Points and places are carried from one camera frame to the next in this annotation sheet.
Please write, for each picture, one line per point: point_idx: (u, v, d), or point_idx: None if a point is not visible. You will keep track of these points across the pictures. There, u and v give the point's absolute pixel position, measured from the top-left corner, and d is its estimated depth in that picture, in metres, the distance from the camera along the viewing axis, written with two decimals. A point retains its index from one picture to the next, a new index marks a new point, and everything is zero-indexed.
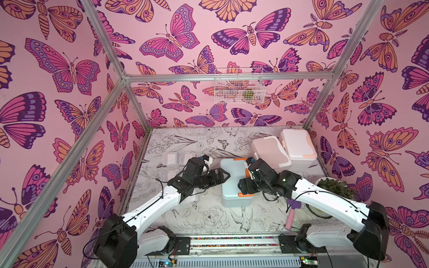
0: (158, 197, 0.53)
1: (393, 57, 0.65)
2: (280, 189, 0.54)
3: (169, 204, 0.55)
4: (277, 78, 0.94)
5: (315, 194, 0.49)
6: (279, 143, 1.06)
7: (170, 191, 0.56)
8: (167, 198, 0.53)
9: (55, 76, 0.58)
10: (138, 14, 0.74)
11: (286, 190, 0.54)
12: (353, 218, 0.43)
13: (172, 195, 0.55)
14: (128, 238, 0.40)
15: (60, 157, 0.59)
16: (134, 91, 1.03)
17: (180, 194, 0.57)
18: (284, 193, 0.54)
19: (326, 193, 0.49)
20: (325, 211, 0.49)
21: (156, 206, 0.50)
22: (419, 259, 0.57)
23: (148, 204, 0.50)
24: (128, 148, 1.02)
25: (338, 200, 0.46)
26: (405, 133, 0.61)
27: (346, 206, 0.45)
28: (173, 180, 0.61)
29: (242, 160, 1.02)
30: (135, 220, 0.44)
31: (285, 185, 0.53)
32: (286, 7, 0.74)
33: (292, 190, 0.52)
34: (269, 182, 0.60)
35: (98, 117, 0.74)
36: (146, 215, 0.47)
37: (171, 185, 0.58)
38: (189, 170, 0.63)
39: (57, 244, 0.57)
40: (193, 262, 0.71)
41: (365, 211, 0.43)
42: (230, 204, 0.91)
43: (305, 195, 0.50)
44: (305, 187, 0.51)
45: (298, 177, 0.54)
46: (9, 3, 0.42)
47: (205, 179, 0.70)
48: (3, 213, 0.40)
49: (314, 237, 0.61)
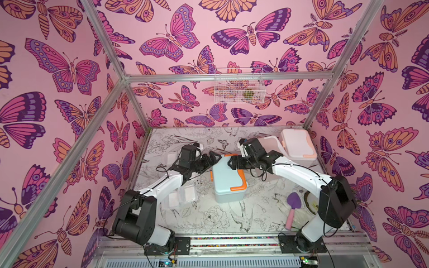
0: (165, 177, 0.58)
1: (393, 57, 0.65)
2: (263, 163, 0.63)
3: (176, 182, 0.61)
4: (277, 78, 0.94)
5: (289, 166, 0.57)
6: (279, 143, 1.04)
7: (172, 172, 0.62)
8: (173, 177, 0.59)
9: (55, 76, 0.58)
10: (138, 14, 0.74)
11: (268, 164, 0.62)
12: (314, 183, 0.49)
13: (176, 175, 0.61)
14: (148, 205, 0.45)
15: (60, 157, 0.59)
16: (134, 91, 1.03)
17: (183, 174, 0.64)
18: (266, 167, 0.63)
19: (298, 166, 0.56)
20: (295, 181, 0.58)
21: (165, 182, 0.55)
22: (419, 259, 0.57)
23: (160, 182, 0.55)
24: (128, 148, 1.02)
25: (306, 170, 0.53)
26: (405, 133, 0.61)
27: (311, 175, 0.51)
28: (172, 165, 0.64)
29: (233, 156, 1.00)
30: (151, 192, 0.49)
31: (269, 159, 0.62)
32: (286, 7, 0.74)
33: (272, 163, 0.61)
34: (257, 156, 0.70)
35: (98, 116, 0.74)
36: (159, 189, 0.51)
37: (172, 169, 0.64)
38: (184, 156, 0.70)
39: (57, 243, 0.56)
40: (193, 262, 0.71)
41: (327, 180, 0.48)
42: (226, 199, 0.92)
43: (280, 166, 0.59)
44: (282, 161, 0.59)
45: (280, 154, 0.63)
46: (9, 3, 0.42)
47: (199, 162, 0.76)
48: (3, 213, 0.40)
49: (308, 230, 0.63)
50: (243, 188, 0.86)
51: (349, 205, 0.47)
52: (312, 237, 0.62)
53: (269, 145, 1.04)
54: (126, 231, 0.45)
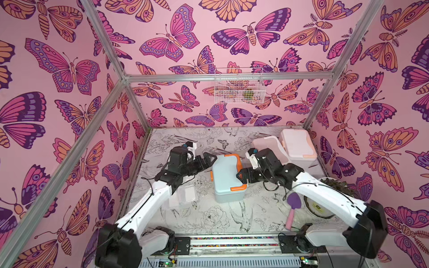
0: (149, 194, 0.52)
1: (393, 57, 0.65)
2: (281, 179, 0.56)
3: (162, 198, 0.54)
4: (277, 78, 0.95)
5: (314, 186, 0.51)
6: (279, 144, 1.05)
7: (159, 185, 0.55)
8: (158, 193, 0.53)
9: (55, 76, 0.58)
10: (138, 14, 0.74)
11: (287, 180, 0.56)
12: (348, 212, 0.44)
13: (162, 190, 0.54)
14: (128, 241, 0.40)
15: (60, 157, 0.59)
16: (134, 91, 1.03)
17: (171, 186, 0.56)
18: (285, 183, 0.56)
19: (324, 186, 0.50)
20: (320, 204, 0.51)
21: (148, 205, 0.49)
22: (419, 259, 0.57)
23: (142, 204, 0.48)
24: (128, 148, 1.02)
25: (335, 194, 0.48)
26: (405, 133, 0.61)
27: (343, 201, 0.46)
28: (160, 174, 0.59)
29: (233, 156, 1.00)
30: (131, 224, 0.43)
31: (287, 175, 0.56)
32: (286, 7, 0.74)
33: (292, 181, 0.54)
34: (273, 171, 0.61)
35: (98, 116, 0.74)
36: (141, 215, 0.46)
37: (159, 180, 0.57)
38: (174, 161, 0.62)
39: (57, 243, 0.56)
40: (193, 262, 0.71)
41: (362, 207, 0.43)
42: (226, 199, 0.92)
43: (304, 186, 0.52)
44: (305, 180, 0.53)
45: (300, 169, 0.56)
46: (9, 3, 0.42)
47: (192, 166, 0.69)
48: (3, 213, 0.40)
49: (313, 235, 0.62)
50: (244, 188, 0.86)
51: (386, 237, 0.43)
52: (315, 242, 0.62)
53: (270, 147, 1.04)
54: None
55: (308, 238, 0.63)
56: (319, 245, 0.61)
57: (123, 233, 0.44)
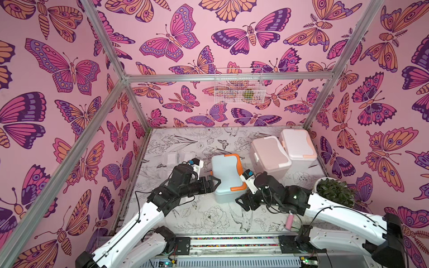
0: (134, 221, 0.47)
1: (393, 57, 0.65)
2: (292, 207, 0.51)
3: (151, 224, 0.50)
4: (277, 78, 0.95)
5: (330, 210, 0.48)
6: (279, 143, 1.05)
7: (148, 210, 0.49)
8: (145, 220, 0.48)
9: (55, 76, 0.58)
10: (138, 14, 0.74)
11: (299, 207, 0.51)
12: (373, 233, 0.42)
13: (151, 216, 0.49)
14: None
15: (60, 157, 0.59)
16: (134, 91, 1.03)
17: (162, 211, 0.51)
18: (296, 211, 0.51)
19: (341, 207, 0.48)
20: (339, 226, 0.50)
21: (130, 235, 0.45)
22: (419, 259, 0.57)
23: (124, 231, 0.45)
24: (128, 148, 1.02)
25: (353, 214, 0.46)
26: (405, 133, 0.61)
27: (364, 222, 0.44)
28: (153, 194, 0.53)
29: (233, 156, 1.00)
30: (105, 258, 0.41)
31: (298, 202, 0.51)
32: (286, 7, 0.74)
33: (306, 208, 0.50)
34: (280, 200, 0.55)
35: (98, 116, 0.74)
36: (118, 248, 0.42)
37: (151, 201, 0.51)
38: (175, 180, 0.56)
39: (57, 243, 0.56)
40: (194, 262, 0.71)
41: (384, 225, 0.42)
42: (225, 200, 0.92)
43: (320, 213, 0.48)
44: (319, 204, 0.49)
45: (308, 193, 0.52)
46: (9, 3, 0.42)
47: (194, 187, 0.63)
48: (3, 213, 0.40)
49: (319, 240, 0.61)
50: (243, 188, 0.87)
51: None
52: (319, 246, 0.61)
53: (270, 147, 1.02)
54: None
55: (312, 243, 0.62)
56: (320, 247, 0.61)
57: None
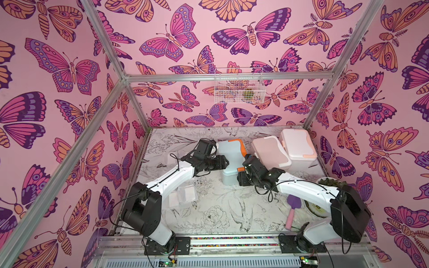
0: (175, 169, 0.57)
1: (393, 57, 0.65)
2: (267, 183, 0.61)
3: (185, 176, 0.58)
4: (277, 78, 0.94)
5: (293, 182, 0.56)
6: (279, 143, 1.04)
7: (184, 164, 0.60)
8: (183, 170, 0.58)
9: (55, 76, 0.58)
10: (138, 14, 0.74)
11: (272, 183, 0.61)
12: (323, 199, 0.47)
13: (187, 168, 0.59)
14: (153, 201, 0.44)
15: (60, 157, 0.59)
16: (134, 91, 1.03)
17: (194, 167, 0.61)
18: (270, 187, 0.61)
19: (303, 181, 0.55)
20: (302, 197, 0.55)
21: (175, 176, 0.54)
22: (419, 259, 0.57)
23: (168, 174, 0.54)
24: (128, 148, 1.02)
25: (312, 186, 0.52)
26: (405, 133, 0.61)
27: (318, 190, 0.50)
28: (186, 155, 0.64)
29: (237, 140, 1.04)
30: (157, 187, 0.48)
31: (270, 177, 0.61)
32: (286, 6, 0.74)
33: (276, 182, 0.59)
34: (259, 176, 0.68)
35: (98, 116, 0.74)
36: (167, 183, 0.51)
37: (185, 159, 0.63)
38: (200, 149, 0.69)
39: (57, 243, 0.56)
40: (193, 262, 0.71)
41: (335, 193, 0.47)
42: (230, 182, 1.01)
43: (284, 184, 0.57)
44: (285, 178, 0.58)
45: (282, 171, 0.62)
46: (8, 3, 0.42)
47: (211, 162, 0.74)
48: (3, 213, 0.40)
49: (310, 233, 0.62)
50: None
51: (366, 217, 0.45)
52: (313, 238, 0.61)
53: (270, 147, 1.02)
54: (131, 223, 0.46)
55: (306, 236, 0.64)
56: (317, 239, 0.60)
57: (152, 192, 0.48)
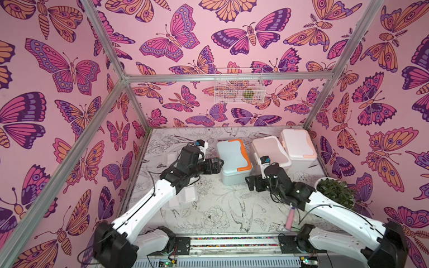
0: (150, 195, 0.49)
1: (393, 57, 0.65)
2: (294, 200, 0.55)
3: (165, 199, 0.52)
4: (277, 78, 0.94)
5: (329, 208, 0.50)
6: (279, 143, 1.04)
7: (162, 186, 0.52)
8: (160, 194, 0.50)
9: (55, 76, 0.58)
10: (138, 14, 0.74)
11: (300, 201, 0.55)
12: (368, 235, 0.43)
13: (165, 191, 0.51)
14: (119, 246, 0.39)
15: (60, 157, 0.59)
16: (134, 91, 1.03)
17: (174, 187, 0.53)
18: (297, 204, 0.54)
19: (340, 208, 0.49)
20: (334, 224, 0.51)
21: (148, 206, 0.47)
22: (419, 259, 0.57)
23: (142, 205, 0.47)
24: (128, 148, 1.02)
25: (351, 215, 0.47)
26: (405, 133, 0.61)
27: (361, 223, 0.45)
28: (166, 172, 0.56)
29: (237, 140, 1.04)
30: (126, 226, 0.42)
31: (299, 196, 0.54)
32: (286, 7, 0.74)
33: (306, 202, 0.52)
34: (284, 191, 0.61)
35: (98, 116, 0.74)
36: (137, 218, 0.44)
37: (163, 179, 0.54)
38: (184, 159, 0.58)
39: (57, 243, 0.56)
40: (193, 262, 0.71)
41: (381, 230, 0.43)
42: (230, 182, 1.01)
43: (318, 208, 0.51)
44: (319, 201, 0.52)
45: (311, 189, 0.55)
46: (9, 3, 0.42)
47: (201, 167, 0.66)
48: (3, 213, 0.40)
49: (317, 240, 0.61)
50: (248, 168, 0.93)
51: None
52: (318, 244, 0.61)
53: (270, 147, 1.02)
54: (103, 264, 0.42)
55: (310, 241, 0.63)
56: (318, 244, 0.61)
57: (117, 234, 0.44)
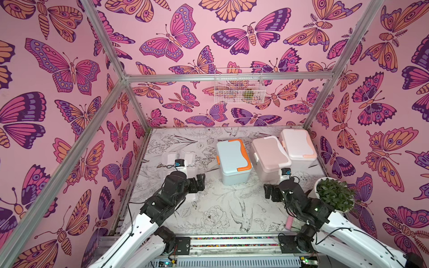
0: (128, 234, 0.47)
1: (393, 57, 0.65)
2: (311, 218, 0.54)
3: (144, 237, 0.50)
4: (277, 78, 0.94)
5: (349, 232, 0.49)
6: (279, 143, 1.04)
7: (141, 222, 0.49)
8: (138, 233, 0.47)
9: (55, 76, 0.58)
10: (138, 14, 0.74)
11: (318, 220, 0.53)
12: (387, 264, 0.42)
13: (143, 230, 0.48)
14: None
15: (60, 157, 0.59)
16: (134, 91, 1.03)
17: (155, 223, 0.51)
18: (314, 223, 0.54)
19: (360, 233, 0.48)
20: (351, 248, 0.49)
21: (124, 249, 0.45)
22: None
23: (118, 246, 0.45)
24: (128, 148, 1.02)
25: (371, 241, 0.46)
26: (405, 133, 0.61)
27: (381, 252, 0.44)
28: (146, 204, 0.53)
29: (237, 140, 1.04)
30: None
31: (317, 215, 0.53)
32: (286, 7, 0.74)
33: (325, 222, 0.52)
34: (300, 207, 0.58)
35: (98, 116, 0.74)
36: (112, 264, 0.43)
37: (144, 213, 0.51)
38: (167, 189, 0.55)
39: (57, 243, 0.56)
40: (193, 262, 0.71)
41: (402, 261, 0.42)
42: (230, 182, 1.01)
43: (338, 231, 0.50)
44: (338, 223, 0.51)
45: (330, 209, 0.54)
46: (8, 3, 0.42)
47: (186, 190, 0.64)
48: (3, 213, 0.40)
49: (322, 247, 0.61)
50: (248, 168, 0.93)
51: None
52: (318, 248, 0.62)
53: (270, 147, 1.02)
54: None
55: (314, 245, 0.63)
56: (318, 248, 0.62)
57: None
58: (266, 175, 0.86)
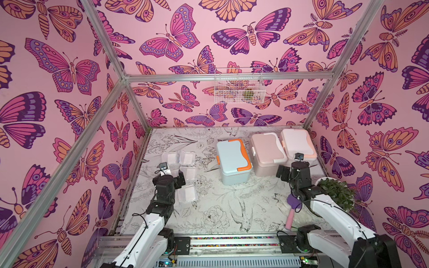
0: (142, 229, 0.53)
1: (394, 57, 0.65)
2: (302, 195, 0.62)
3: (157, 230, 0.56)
4: (277, 78, 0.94)
5: (328, 206, 0.54)
6: (279, 142, 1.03)
7: (152, 218, 0.57)
8: (153, 225, 0.54)
9: (55, 76, 0.58)
10: (138, 14, 0.74)
11: (307, 198, 0.61)
12: (351, 232, 0.45)
13: (156, 221, 0.56)
14: None
15: (60, 157, 0.59)
16: (134, 91, 1.03)
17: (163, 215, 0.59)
18: (304, 200, 0.62)
19: (341, 210, 0.53)
20: (332, 225, 0.52)
21: (144, 238, 0.50)
22: (418, 259, 0.57)
23: (136, 239, 0.49)
24: (128, 148, 1.02)
25: (347, 216, 0.50)
26: (405, 133, 0.61)
27: (351, 223, 0.48)
28: (150, 207, 0.61)
29: (237, 140, 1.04)
30: (129, 259, 0.44)
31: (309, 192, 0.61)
32: (286, 6, 0.74)
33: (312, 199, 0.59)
34: (299, 185, 0.68)
35: (98, 116, 0.74)
36: (138, 250, 0.47)
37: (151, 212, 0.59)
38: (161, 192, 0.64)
39: (57, 243, 0.56)
40: (194, 262, 0.71)
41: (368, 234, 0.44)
42: (230, 182, 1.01)
43: (319, 204, 0.56)
44: (323, 199, 0.57)
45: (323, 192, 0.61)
46: (8, 3, 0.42)
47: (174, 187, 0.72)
48: (3, 213, 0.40)
49: (314, 236, 0.62)
50: (248, 168, 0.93)
51: None
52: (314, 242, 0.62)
53: (271, 144, 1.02)
54: None
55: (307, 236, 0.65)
56: (314, 242, 0.62)
57: None
58: (261, 171, 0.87)
